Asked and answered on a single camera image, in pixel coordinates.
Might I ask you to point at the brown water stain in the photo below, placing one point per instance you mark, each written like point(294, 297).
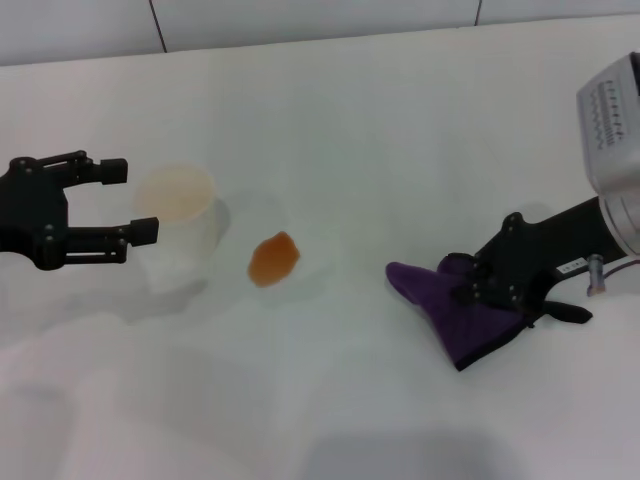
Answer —
point(274, 260)

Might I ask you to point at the white paper cup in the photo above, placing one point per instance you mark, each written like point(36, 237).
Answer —
point(190, 240)

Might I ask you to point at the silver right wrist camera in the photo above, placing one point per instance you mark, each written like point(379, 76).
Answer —
point(612, 135)

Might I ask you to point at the purple rag with black loop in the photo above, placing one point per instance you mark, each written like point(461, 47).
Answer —
point(440, 305)

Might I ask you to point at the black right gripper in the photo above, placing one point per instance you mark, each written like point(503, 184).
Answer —
point(530, 255)

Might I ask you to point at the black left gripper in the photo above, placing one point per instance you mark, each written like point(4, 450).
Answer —
point(35, 215)

